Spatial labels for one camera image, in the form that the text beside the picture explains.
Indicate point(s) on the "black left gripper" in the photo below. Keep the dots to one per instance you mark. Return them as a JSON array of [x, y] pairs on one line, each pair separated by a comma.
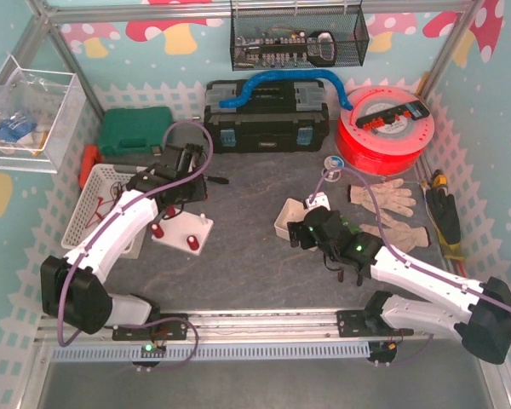
[[186, 156]]

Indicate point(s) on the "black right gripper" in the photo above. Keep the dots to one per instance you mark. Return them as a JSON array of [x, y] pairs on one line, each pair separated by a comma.
[[302, 233]]

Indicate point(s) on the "red spring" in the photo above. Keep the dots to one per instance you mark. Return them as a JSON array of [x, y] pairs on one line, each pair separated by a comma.
[[193, 243], [157, 231]]

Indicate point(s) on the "black aluminium extrusion bar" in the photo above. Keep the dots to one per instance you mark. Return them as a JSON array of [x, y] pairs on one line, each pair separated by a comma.
[[196, 155]]

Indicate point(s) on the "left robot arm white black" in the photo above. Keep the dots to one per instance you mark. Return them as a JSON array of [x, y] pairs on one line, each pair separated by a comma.
[[73, 286]]

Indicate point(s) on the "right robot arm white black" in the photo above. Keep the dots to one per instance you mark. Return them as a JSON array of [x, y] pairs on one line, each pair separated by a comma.
[[476, 314]]

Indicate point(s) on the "white tray of springs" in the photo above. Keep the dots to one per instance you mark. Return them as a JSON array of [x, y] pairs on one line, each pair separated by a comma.
[[292, 211]]

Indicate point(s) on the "small black screwdriver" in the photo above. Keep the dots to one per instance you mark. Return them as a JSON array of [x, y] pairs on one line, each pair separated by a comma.
[[217, 179]]

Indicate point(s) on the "white perforated plastic basket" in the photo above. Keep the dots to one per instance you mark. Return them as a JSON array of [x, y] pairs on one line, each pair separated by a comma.
[[100, 193]]

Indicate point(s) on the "green plastic tool case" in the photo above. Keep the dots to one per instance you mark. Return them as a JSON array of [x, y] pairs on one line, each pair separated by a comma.
[[133, 130]]

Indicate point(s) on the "white knit glove upper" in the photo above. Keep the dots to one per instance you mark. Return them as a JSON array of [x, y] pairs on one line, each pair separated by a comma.
[[390, 195]]

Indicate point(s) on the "white knit glove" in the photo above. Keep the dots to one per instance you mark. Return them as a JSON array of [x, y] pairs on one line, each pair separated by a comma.
[[402, 236], [390, 195]]

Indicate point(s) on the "white knit glove lower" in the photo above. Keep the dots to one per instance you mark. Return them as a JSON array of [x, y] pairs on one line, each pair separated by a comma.
[[402, 236]]

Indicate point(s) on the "black plastic toolbox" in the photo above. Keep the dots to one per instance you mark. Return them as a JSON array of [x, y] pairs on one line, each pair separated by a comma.
[[280, 117]]

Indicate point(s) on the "red filament spool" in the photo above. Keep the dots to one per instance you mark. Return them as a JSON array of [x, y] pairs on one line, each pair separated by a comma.
[[386, 151]]

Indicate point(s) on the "black rubber glove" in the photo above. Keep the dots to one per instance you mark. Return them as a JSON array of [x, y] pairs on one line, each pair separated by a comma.
[[442, 208]]

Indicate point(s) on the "black terminal strip red buttons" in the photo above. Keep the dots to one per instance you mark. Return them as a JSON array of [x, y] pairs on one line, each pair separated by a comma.
[[414, 110]]

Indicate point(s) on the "blue white glove in box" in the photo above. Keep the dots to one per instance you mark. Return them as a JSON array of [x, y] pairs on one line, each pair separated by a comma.
[[18, 129]]

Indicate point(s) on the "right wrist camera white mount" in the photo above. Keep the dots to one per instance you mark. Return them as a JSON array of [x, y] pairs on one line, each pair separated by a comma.
[[316, 200]]

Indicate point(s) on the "white peg base plate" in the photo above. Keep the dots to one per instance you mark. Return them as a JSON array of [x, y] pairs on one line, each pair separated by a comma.
[[177, 229]]

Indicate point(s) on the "green hose nozzle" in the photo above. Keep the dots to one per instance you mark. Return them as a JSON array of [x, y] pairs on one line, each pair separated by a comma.
[[352, 227]]

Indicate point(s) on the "orange handled pliers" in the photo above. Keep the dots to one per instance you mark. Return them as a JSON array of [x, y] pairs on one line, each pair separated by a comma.
[[343, 276]]

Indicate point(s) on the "solder wire spool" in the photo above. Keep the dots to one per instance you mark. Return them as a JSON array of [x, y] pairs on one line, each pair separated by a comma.
[[333, 168]]

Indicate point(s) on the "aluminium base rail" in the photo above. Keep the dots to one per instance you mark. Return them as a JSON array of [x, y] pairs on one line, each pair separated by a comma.
[[266, 325]]

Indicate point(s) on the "orange tool handle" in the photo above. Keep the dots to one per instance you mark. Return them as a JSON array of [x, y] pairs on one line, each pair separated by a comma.
[[91, 157]]

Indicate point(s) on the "grey slotted cable duct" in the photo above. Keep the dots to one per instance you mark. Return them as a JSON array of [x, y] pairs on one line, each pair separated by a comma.
[[213, 352]]

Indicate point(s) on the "black wire mesh basket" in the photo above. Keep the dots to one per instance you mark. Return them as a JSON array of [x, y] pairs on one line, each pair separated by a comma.
[[267, 35]]

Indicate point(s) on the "clear acrylic wall box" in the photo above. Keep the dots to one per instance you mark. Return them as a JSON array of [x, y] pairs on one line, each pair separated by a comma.
[[39, 111]]

